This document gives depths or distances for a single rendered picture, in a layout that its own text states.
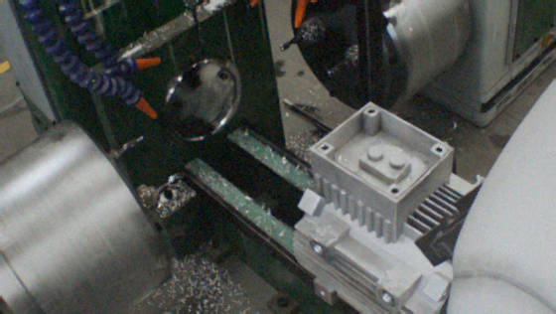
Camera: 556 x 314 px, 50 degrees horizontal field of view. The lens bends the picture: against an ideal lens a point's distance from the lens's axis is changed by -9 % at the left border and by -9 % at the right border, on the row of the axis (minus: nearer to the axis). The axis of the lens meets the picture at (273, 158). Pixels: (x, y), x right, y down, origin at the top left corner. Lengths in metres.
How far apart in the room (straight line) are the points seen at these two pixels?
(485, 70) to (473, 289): 1.00
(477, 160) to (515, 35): 0.24
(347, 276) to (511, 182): 0.56
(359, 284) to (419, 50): 0.39
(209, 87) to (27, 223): 0.40
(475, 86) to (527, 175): 1.02
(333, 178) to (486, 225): 0.53
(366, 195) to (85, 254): 0.31
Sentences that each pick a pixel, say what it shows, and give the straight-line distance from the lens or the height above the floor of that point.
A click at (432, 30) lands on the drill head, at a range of 0.97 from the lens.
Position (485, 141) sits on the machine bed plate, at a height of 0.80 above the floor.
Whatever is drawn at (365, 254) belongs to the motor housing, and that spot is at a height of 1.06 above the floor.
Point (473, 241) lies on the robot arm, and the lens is 0.17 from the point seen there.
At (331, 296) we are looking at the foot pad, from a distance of 0.77.
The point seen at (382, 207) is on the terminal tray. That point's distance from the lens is 0.66.
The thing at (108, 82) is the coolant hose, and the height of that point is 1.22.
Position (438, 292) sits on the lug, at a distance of 0.65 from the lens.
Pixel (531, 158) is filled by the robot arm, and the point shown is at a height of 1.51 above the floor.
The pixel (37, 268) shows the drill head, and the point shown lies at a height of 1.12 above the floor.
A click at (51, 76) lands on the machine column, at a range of 0.98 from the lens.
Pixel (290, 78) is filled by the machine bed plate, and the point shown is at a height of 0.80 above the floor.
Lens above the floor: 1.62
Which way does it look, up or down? 44 degrees down
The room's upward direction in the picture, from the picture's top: 10 degrees counter-clockwise
